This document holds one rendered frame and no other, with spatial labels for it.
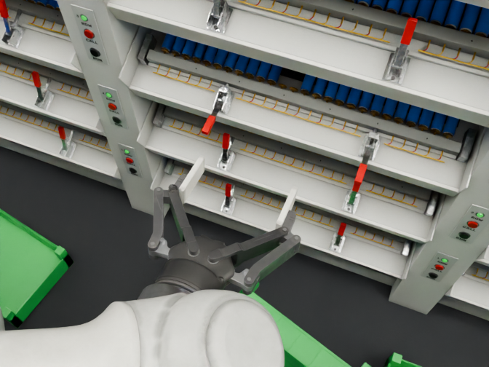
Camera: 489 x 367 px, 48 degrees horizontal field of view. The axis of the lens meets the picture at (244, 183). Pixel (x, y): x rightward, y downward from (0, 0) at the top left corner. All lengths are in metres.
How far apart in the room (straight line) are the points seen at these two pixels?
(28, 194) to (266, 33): 0.96
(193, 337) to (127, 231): 1.12
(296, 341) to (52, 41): 0.75
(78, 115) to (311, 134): 0.55
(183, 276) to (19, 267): 0.93
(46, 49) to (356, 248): 0.77
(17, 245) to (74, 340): 1.14
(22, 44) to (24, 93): 0.20
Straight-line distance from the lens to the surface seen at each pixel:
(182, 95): 1.02
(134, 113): 1.11
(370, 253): 1.29
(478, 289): 1.33
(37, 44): 1.16
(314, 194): 1.12
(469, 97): 0.82
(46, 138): 1.50
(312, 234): 1.29
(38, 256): 1.51
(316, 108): 0.95
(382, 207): 1.12
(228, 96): 0.98
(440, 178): 0.97
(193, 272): 0.63
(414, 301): 1.38
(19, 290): 1.49
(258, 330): 0.40
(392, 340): 1.40
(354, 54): 0.82
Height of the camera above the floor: 1.31
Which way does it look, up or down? 59 degrees down
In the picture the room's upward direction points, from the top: straight up
